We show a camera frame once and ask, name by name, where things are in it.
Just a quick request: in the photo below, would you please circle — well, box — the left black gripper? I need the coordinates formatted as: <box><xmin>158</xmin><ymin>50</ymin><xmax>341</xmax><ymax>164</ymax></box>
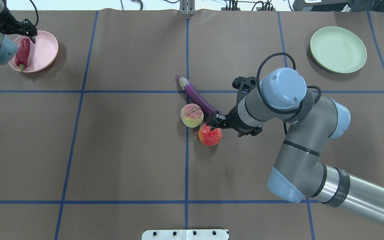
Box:
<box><xmin>2</xmin><ymin>19</ymin><xmax>38</xmax><ymax>44</ymax></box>

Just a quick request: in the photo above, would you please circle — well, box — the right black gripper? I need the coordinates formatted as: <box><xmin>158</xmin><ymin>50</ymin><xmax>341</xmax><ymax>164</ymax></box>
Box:
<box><xmin>207</xmin><ymin>106</ymin><xmax>262</xmax><ymax>138</ymax></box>

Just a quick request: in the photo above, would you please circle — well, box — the red pomegranate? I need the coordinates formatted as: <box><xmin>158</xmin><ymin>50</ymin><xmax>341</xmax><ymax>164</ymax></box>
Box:
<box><xmin>194</xmin><ymin>124</ymin><xmax>223</xmax><ymax>146</ymax></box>

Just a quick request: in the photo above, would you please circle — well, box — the red chili pepper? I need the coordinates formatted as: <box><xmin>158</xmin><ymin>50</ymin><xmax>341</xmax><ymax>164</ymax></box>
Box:
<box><xmin>15</xmin><ymin>38</ymin><xmax>31</xmax><ymax>72</ymax></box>

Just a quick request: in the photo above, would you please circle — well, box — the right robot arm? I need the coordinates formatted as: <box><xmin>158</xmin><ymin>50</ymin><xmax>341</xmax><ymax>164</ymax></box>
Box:
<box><xmin>207</xmin><ymin>67</ymin><xmax>384</xmax><ymax>225</ymax></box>

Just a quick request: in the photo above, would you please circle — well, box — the pink plastic plate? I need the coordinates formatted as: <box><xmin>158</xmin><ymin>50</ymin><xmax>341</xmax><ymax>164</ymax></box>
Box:
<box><xmin>23</xmin><ymin>30</ymin><xmax>59</xmax><ymax>73</ymax></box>

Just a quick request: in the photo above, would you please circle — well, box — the pink green peach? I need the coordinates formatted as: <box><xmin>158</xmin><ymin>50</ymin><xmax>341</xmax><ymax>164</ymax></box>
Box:
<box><xmin>180</xmin><ymin>103</ymin><xmax>204</xmax><ymax>128</ymax></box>

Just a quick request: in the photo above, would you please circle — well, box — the purple eggplant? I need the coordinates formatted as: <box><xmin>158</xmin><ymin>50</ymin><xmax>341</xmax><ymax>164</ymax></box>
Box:
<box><xmin>176</xmin><ymin>75</ymin><xmax>218</xmax><ymax>116</ymax></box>

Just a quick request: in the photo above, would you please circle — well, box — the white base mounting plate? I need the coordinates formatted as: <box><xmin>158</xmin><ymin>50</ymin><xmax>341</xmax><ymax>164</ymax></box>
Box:
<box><xmin>141</xmin><ymin>229</ymin><xmax>230</xmax><ymax>240</ymax></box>

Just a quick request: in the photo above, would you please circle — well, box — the green plastic plate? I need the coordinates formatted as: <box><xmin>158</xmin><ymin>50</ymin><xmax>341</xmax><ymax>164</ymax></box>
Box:
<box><xmin>310</xmin><ymin>26</ymin><xmax>367</xmax><ymax>74</ymax></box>

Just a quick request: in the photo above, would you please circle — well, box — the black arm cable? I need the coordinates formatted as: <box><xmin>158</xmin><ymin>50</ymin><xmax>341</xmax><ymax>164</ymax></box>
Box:
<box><xmin>256</xmin><ymin>52</ymin><xmax>322</xmax><ymax>134</ymax></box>

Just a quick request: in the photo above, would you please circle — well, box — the aluminium frame post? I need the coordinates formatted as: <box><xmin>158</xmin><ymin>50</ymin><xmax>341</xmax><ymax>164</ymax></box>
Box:
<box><xmin>179</xmin><ymin>0</ymin><xmax>196</xmax><ymax>16</ymax></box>

